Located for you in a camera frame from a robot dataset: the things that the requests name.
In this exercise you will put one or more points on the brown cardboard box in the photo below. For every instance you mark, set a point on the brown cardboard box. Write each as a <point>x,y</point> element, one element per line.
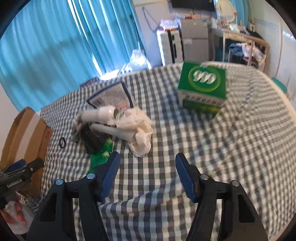
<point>27,139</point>

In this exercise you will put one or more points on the oval white vanity mirror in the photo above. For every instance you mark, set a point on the oval white vanity mirror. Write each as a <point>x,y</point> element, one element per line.
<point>226,11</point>

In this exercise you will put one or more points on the crumpled white tissue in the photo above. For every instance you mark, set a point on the crumpled white tissue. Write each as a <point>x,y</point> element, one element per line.
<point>136,121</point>

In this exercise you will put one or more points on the white suitcase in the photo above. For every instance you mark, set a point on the white suitcase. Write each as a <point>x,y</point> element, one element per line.
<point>170,46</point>

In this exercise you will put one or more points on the green plastic wrapper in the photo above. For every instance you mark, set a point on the green plastic wrapper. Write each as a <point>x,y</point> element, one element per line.
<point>102,156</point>

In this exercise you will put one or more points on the silver foil pouch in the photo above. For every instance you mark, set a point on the silver foil pouch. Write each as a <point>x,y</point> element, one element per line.
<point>115,94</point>

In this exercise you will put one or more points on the checkered green white tablecloth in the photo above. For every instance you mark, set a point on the checkered green white tablecloth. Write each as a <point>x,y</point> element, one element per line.
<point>251,140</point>

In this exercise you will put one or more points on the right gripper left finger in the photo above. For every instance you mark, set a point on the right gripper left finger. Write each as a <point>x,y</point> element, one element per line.
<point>55,217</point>

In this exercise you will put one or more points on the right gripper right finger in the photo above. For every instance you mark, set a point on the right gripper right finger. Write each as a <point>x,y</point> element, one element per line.
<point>239,219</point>

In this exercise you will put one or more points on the white vanity desk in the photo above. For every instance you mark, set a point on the white vanity desk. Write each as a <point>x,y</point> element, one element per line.
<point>240,37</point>

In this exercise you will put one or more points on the grey mini fridge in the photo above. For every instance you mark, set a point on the grey mini fridge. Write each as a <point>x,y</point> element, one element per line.
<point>195,38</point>

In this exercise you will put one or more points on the white plastic bottle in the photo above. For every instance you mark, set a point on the white plastic bottle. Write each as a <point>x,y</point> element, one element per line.
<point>104,115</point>

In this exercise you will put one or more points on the wooden chair with clothes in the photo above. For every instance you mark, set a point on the wooden chair with clothes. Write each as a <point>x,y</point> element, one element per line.
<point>244,53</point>

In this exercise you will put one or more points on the white tube with cap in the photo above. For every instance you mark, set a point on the white tube with cap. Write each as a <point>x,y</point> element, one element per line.
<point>128,136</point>

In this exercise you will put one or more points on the wall mounted black television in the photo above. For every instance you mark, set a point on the wall mounted black television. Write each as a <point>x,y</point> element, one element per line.
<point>206,5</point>

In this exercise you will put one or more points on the green 999 medicine box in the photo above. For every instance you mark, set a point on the green 999 medicine box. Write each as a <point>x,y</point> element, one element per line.
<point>202,88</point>

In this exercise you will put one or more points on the blue curtain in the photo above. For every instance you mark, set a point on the blue curtain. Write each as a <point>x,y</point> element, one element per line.
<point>51,47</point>

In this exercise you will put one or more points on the dark patterned bag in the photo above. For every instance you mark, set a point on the dark patterned bag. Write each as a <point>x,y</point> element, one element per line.
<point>89,82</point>

